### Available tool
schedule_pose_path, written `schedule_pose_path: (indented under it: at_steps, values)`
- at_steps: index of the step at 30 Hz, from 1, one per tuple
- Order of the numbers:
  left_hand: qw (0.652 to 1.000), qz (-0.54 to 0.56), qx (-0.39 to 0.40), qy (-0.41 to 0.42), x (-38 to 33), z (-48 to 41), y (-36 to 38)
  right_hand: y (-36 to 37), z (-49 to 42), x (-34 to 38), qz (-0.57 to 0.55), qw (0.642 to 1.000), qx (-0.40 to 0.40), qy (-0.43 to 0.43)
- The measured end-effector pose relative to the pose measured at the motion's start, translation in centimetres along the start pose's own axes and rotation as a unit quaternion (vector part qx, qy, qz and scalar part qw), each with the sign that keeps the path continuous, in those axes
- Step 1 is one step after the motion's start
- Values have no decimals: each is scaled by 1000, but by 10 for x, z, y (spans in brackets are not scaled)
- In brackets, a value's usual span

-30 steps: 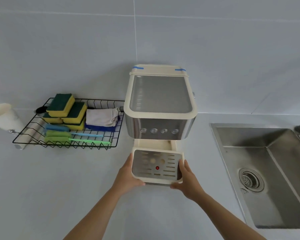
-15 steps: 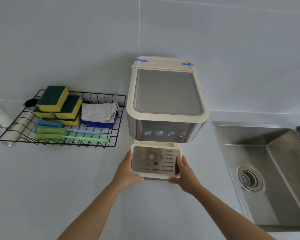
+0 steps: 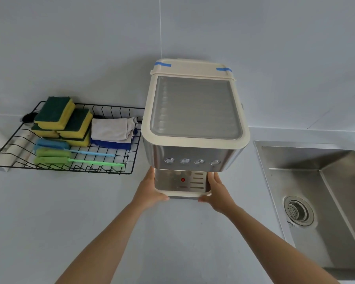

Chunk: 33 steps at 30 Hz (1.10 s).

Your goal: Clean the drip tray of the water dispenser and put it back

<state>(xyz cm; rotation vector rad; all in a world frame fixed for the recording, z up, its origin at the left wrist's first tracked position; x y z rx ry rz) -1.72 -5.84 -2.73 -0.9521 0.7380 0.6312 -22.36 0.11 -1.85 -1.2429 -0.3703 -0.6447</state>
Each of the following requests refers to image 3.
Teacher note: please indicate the black suction hook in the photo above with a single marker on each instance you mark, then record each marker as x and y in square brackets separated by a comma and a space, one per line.
[29, 117]

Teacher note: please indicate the person's left thumb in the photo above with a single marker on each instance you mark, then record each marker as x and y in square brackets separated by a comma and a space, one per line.
[162, 199]

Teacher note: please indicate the blue cloth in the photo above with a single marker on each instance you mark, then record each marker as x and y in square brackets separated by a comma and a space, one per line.
[111, 144]

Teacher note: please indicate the person's left forearm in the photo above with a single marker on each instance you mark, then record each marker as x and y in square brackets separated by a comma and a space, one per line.
[106, 248]

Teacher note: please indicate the green sponge brush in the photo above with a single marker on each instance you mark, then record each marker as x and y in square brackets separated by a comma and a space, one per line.
[48, 152]
[54, 160]

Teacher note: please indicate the person's left hand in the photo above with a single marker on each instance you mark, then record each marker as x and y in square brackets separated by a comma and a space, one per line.
[146, 192]

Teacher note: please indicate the grey cloth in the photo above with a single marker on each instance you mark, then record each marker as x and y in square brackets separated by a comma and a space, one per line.
[111, 130]

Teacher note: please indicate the blue sponge brush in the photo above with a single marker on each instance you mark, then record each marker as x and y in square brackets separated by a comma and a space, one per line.
[51, 144]

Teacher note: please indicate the cream and steel coffee machine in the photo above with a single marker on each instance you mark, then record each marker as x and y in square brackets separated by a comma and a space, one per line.
[195, 115]

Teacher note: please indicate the person's right hand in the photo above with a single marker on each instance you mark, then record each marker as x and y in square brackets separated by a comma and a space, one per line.
[220, 198]

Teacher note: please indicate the person's right forearm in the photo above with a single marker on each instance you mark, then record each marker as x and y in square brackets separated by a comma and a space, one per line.
[278, 251]

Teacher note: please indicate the blue tape strip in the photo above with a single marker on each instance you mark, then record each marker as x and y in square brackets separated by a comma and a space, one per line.
[162, 64]
[224, 69]

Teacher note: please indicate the white printed bottle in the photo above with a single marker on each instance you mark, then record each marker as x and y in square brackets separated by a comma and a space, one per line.
[6, 156]

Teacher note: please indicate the person's right thumb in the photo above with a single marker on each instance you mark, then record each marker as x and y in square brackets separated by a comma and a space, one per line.
[205, 199]

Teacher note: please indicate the stainless steel sink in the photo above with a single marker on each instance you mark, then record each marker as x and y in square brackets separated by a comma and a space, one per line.
[328, 186]

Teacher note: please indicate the yellow green scrub sponge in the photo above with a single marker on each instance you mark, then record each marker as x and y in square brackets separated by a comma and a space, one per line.
[81, 141]
[43, 133]
[76, 122]
[53, 110]

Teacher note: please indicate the metal sink drain strainer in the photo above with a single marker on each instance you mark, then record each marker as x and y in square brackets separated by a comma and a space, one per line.
[298, 210]

